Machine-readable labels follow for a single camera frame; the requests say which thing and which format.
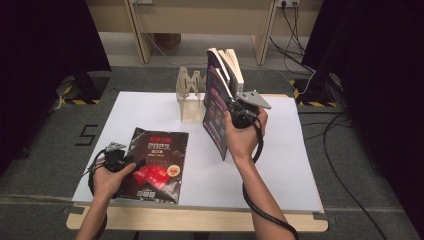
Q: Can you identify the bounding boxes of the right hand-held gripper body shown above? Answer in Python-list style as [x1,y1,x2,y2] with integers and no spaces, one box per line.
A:
[229,89,272,130]

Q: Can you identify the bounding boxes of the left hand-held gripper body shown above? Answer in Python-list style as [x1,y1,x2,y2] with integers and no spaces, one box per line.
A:
[102,141,136,174]

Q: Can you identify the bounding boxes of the purple magazine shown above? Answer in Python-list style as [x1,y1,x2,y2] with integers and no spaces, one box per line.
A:
[204,47,232,101]
[201,67,235,162]

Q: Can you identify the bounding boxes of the dark brown magazine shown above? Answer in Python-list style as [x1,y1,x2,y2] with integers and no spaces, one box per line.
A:
[114,126,190,205]

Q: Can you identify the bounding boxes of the white book with colourful pictures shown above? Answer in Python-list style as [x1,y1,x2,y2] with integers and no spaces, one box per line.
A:
[218,47,245,98]

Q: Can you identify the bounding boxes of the beige expandable book rack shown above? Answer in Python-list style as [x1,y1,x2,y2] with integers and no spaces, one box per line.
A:
[175,66,208,124]

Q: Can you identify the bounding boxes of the person's left hand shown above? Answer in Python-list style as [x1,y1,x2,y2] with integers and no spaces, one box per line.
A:
[91,159,138,202]

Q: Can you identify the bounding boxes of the person's right hand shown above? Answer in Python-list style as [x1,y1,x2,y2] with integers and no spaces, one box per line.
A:
[223,107,270,163]

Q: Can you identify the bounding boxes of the white board sheet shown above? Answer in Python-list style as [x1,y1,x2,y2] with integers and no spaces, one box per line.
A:
[71,91,324,214]

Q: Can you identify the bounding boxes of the stand base with striped tape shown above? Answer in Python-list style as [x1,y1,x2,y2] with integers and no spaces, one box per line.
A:
[289,77,338,108]
[53,71,111,107]

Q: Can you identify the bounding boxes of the beige wooden desk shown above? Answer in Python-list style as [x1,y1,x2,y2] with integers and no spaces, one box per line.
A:
[84,0,324,67]

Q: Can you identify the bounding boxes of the brown cardboard box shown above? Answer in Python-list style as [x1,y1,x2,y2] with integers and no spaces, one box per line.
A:
[153,32,183,50]

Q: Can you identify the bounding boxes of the black curtain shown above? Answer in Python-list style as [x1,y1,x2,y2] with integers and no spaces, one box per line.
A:
[301,0,424,231]
[0,0,112,176]

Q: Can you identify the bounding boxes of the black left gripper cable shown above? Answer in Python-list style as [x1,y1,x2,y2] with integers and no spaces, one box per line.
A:
[85,148,109,240]

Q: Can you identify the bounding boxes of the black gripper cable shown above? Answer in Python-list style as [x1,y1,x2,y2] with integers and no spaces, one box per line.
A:
[85,148,109,240]
[241,114,300,240]

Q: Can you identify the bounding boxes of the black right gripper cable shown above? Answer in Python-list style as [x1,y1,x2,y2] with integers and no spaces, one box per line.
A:
[241,114,300,240]

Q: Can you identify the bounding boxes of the black wall cables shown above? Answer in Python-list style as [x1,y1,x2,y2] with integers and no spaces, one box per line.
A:
[269,0,317,75]

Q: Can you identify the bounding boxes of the black floor cable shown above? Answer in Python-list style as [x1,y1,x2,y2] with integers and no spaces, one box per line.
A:
[298,111,389,240]

